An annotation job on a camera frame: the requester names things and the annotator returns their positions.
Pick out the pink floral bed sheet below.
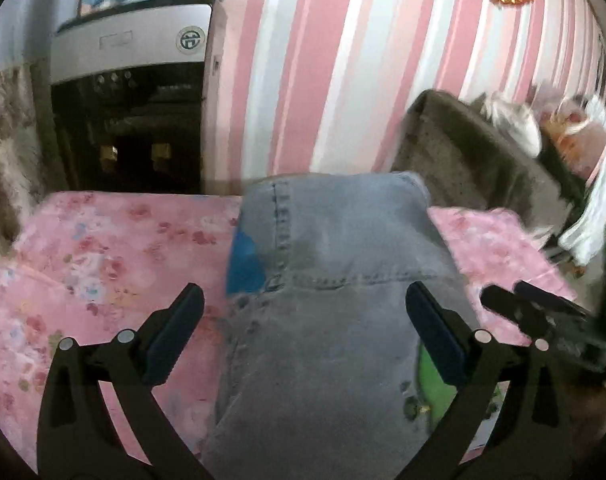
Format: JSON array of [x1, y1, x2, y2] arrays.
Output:
[[0, 191, 578, 480]]

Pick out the grey denim pants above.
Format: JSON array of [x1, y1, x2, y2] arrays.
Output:
[[200, 172, 484, 480]]

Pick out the green cloth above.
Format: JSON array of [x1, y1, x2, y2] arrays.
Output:
[[416, 342, 466, 423]]

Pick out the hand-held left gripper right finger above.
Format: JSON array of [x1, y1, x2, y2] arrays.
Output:
[[405, 281, 574, 480]]

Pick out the white fluffy cloth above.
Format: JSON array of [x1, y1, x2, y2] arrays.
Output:
[[482, 92, 542, 157]]

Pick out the white hanging garment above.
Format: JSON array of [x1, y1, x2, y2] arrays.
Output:
[[558, 94, 606, 267]]

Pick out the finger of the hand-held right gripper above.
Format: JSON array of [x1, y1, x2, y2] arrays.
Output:
[[480, 285, 556, 345], [514, 280, 590, 318]]

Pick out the grey-brown blanket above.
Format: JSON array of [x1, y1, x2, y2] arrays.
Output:
[[392, 89, 586, 233]]

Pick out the silver and black appliance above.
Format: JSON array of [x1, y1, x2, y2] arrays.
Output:
[[48, 0, 216, 195]]

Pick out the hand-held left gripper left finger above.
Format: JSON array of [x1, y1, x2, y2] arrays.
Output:
[[37, 282, 210, 480]]

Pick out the floral patterned curtain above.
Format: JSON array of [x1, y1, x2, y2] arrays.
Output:
[[0, 65, 46, 281]]

